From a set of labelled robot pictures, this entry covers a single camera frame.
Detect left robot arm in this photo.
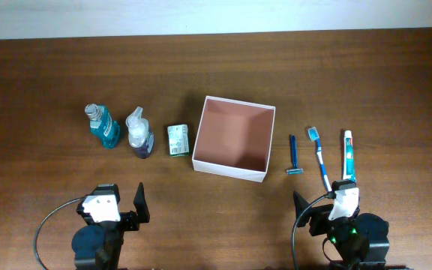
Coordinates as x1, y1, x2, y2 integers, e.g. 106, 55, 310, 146
71, 183, 150, 270

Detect green white soap box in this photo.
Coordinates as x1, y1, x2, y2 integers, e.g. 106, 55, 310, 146
167, 124, 190, 157

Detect blue disposable razor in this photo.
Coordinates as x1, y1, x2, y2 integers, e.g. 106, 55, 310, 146
286, 135, 304, 175

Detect white open cardboard box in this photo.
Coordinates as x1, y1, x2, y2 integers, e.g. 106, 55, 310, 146
191, 96, 276, 183

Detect blue white toothbrush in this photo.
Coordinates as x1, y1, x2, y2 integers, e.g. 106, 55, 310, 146
307, 127, 332, 192

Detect teal mouthwash bottle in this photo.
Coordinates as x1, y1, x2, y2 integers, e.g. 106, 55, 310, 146
85, 103, 121, 149

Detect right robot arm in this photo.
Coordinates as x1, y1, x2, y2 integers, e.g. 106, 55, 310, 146
291, 191, 390, 270

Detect clear purple spray bottle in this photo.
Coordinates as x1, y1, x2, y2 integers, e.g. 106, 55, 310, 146
125, 106, 155, 159

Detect white toothpaste tube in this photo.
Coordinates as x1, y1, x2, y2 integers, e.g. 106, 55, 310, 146
343, 130, 357, 182

